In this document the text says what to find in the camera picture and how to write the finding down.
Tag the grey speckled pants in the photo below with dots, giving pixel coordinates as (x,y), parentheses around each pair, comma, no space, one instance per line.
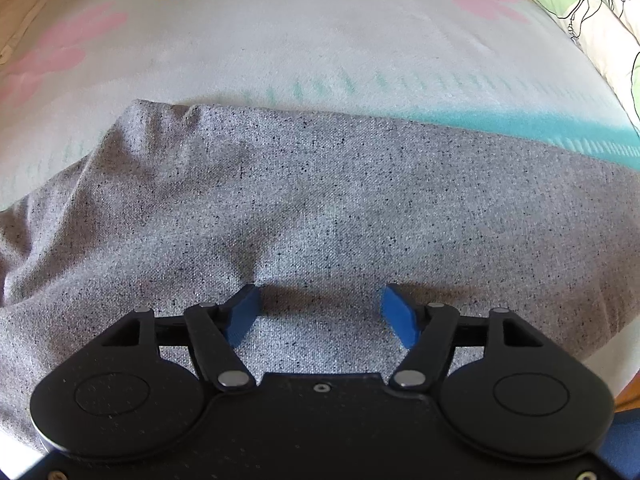
(325,200)

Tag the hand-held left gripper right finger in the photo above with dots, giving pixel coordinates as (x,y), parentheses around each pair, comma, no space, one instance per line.
(400,317)

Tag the flower-print blanket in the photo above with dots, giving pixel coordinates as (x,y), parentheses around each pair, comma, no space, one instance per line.
(280,45)

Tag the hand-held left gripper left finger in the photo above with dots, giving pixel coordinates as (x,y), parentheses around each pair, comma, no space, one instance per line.
(245,316)

